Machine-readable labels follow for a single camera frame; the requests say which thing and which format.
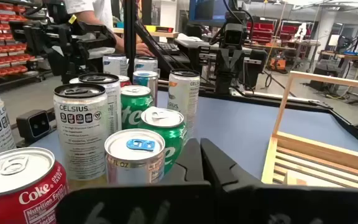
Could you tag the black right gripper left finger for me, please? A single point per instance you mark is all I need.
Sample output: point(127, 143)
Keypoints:
point(194, 174)

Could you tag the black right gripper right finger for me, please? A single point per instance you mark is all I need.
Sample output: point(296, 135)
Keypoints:
point(228, 186)

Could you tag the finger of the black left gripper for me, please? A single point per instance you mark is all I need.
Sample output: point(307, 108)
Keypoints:
point(224, 60)
point(236, 60)

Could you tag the Red Bull sugarfree can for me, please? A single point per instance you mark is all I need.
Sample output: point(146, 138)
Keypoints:
point(149, 82)
point(132, 168)

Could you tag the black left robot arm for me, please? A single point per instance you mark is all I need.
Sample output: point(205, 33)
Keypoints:
point(228, 82)

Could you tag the wooden slatted shelf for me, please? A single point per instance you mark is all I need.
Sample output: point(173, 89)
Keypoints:
point(322, 149)

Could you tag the red parts bin rack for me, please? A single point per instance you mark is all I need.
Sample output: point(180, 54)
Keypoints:
point(261, 29)
point(2, 46)

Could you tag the orange floor machine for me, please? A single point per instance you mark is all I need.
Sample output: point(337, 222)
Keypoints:
point(278, 64)

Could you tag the computer monitor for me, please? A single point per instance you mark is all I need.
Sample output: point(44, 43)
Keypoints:
point(204, 11)

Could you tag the black computer keyboard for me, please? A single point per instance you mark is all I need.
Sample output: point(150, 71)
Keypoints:
point(168, 48)

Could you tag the wooden desk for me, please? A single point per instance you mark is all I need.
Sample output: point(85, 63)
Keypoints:
point(163, 35)

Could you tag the yellow black box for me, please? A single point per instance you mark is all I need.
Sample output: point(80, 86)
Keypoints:
point(158, 29)

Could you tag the person's hand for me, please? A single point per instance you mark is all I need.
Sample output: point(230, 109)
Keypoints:
point(143, 49)

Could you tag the wooden workbench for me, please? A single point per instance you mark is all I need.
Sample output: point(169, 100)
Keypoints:
point(340, 57)

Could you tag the black tripod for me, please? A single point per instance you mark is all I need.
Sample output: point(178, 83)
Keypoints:
point(357, 34)

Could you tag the person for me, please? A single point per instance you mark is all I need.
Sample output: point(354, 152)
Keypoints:
point(85, 9)

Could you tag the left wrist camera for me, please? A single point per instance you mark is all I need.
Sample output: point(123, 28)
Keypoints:
point(234, 35)

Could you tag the black aluminium rig frame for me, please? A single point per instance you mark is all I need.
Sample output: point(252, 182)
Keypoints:
point(130, 31)

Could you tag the black table-level camera box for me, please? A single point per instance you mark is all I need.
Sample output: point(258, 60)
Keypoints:
point(34, 124)

